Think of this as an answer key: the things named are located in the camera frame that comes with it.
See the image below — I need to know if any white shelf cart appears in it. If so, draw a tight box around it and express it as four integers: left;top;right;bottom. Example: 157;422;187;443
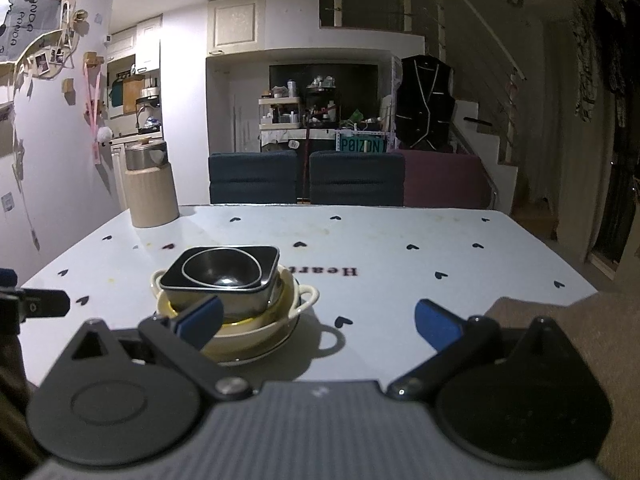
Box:
258;96;302;131

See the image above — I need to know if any small floral bowl yellow rim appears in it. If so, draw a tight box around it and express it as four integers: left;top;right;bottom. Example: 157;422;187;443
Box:
167;266;293;333

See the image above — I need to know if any pink ribbon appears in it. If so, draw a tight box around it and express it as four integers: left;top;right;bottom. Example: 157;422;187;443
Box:
82;67;103;163

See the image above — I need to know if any round steel bowl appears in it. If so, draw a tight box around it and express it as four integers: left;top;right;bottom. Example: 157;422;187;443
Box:
181;249;262;290

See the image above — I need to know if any black vest white trim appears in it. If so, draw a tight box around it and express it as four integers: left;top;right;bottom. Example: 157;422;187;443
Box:
395;55;456;150

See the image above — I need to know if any steel pot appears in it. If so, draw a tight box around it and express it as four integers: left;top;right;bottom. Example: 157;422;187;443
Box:
125;139;168;171

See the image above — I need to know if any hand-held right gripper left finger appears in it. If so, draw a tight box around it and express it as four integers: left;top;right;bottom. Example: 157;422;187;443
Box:
70;295;253;402

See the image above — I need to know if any small steel rectangular tray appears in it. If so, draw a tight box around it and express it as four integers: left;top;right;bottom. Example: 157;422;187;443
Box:
167;248;277;292

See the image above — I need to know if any beige canister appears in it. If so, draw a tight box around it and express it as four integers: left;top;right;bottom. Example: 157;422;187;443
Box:
125;165;180;228

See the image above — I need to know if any cream bowl with handles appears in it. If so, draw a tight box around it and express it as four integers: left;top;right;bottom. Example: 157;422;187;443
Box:
150;265;318;361

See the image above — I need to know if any wall photo display board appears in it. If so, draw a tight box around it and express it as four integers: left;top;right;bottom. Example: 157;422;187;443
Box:
0;0;93;81

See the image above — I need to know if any white panel cupboard door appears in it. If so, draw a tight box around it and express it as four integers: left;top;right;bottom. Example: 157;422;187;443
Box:
207;0;267;55

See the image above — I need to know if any dark blue chair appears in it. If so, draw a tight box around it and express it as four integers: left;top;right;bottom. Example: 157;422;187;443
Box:
309;151;406;207
208;151;299;205

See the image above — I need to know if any maroon sofa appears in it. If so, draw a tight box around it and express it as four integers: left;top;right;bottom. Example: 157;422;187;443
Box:
390;150;493;209

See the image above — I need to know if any large steel rectangular tray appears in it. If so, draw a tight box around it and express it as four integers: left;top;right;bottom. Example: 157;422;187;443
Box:
159;246;281;323

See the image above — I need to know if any wooden cutting board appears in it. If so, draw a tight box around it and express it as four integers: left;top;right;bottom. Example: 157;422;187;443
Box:
122;75;146;116

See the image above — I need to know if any teal crate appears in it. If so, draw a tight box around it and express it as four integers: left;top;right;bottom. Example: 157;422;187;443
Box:
334;130;388;155

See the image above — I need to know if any white square plate blue rim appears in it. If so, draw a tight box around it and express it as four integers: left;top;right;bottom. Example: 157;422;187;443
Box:
215;305;303;367

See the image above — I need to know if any white upper cabinet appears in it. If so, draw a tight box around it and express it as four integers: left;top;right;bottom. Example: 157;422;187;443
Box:
106;15;163;65

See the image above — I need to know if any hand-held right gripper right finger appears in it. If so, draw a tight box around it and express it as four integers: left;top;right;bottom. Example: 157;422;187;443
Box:
387;299;572;402

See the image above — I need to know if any white kitchen cabinet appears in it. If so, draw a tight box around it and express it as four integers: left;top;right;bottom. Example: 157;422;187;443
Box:
110;137;133;213

